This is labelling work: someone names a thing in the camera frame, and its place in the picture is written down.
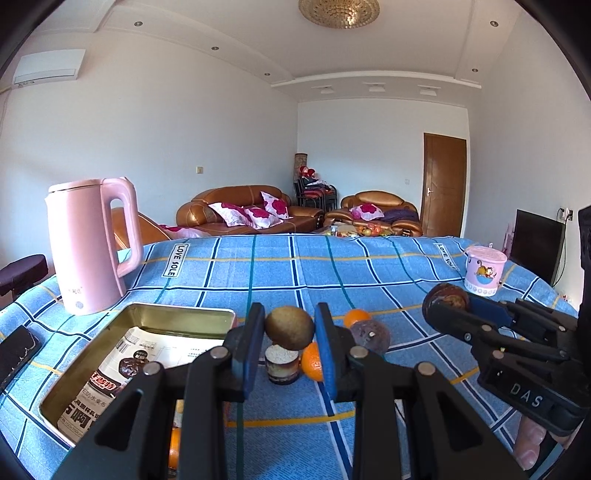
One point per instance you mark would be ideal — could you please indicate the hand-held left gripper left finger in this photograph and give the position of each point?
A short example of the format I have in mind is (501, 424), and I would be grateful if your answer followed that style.
(247, 355)

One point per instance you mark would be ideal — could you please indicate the brown cylinder white top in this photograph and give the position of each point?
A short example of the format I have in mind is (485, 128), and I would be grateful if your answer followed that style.
(281, 367)

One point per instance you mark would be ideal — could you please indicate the purple cushioned stool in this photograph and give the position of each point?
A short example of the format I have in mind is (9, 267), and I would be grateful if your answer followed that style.
(21, 272)

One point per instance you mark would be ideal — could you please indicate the coffee table with food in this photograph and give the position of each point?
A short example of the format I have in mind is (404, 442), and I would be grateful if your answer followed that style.
(360, 229)

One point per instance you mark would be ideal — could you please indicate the brown wooden door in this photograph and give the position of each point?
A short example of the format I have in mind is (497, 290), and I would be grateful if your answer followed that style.
(443, 184)

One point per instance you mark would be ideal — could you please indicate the printed paper leaflet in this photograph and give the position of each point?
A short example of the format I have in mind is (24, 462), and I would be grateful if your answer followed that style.
(157, 346)

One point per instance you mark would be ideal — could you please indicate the white pillow red flowers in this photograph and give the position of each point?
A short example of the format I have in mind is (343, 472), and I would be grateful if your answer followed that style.
(228, 213)
(276, 204)
(263, 218)
(365, 211)

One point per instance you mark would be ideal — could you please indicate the gold ceiling lamp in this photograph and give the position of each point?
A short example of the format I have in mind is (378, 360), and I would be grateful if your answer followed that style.
(339, 11)

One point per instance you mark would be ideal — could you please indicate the pink electric kettle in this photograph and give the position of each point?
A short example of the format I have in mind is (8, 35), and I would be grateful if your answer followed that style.
(83, 240)

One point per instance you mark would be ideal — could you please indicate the olive brown kiwi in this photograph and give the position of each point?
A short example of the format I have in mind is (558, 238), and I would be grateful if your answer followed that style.
(290, 327)

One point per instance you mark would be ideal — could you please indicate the tall patterned floor vase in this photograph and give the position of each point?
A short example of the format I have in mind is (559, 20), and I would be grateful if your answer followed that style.
(300, 164)

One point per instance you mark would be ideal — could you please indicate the pink floral cloth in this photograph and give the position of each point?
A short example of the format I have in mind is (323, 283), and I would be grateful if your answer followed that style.
(182, 232)

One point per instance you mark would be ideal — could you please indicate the wall socket with plug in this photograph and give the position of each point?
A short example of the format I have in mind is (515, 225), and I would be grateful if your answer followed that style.
(565, 214)

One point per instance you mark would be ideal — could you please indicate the purple fig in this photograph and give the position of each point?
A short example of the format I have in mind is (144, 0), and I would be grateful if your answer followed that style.
(369, 338)

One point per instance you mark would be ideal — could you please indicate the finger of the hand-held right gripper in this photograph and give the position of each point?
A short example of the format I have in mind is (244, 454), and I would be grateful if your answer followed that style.
(461, 325)
(489, 310)

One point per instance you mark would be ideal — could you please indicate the black smartphone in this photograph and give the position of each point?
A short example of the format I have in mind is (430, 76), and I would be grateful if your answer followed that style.
(16, 355)

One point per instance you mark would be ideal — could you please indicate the white air conditioner pipe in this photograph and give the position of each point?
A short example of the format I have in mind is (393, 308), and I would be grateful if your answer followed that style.
(4, 90)

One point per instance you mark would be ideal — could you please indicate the pink metal tin box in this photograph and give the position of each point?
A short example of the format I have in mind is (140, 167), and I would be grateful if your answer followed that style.
(175, 318)

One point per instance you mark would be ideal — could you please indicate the person's right hand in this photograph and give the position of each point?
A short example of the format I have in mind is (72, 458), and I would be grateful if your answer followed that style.
(531, 443)

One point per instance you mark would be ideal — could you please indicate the red plush decoration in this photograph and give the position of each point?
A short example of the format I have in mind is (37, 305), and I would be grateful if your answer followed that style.
(307, 171)

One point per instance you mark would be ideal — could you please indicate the large orange mandarin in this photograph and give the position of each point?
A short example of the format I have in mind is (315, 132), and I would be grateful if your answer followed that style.
(313, 364)

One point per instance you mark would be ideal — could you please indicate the brown leather sofa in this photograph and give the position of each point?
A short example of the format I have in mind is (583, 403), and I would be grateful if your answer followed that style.
(235, 194)

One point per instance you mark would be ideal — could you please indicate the pink cartoon plastic cup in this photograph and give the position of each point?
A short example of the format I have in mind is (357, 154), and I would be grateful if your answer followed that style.
(484, 272)

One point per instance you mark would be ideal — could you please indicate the purple blanket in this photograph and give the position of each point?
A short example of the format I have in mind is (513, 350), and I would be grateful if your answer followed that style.
(399, 216)

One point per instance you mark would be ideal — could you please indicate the white air conditioner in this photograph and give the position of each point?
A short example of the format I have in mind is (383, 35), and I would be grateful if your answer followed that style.
(48, 67)

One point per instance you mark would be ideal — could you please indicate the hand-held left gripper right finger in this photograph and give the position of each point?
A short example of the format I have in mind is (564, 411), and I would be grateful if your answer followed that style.
(332, 355)

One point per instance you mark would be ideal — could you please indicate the blue plaid tablecloth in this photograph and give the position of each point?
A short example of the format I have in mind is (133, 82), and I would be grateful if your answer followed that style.
(286, 267)

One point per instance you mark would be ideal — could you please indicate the black television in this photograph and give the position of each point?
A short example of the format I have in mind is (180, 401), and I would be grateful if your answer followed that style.
(533, 247)

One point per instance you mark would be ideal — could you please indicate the brown leather armchair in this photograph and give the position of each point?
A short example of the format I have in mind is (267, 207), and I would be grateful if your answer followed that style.
(381, 198)
(147, 228)

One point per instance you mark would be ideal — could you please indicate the stacked dark chairs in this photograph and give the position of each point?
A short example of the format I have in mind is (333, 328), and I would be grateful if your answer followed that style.
(316, 191)

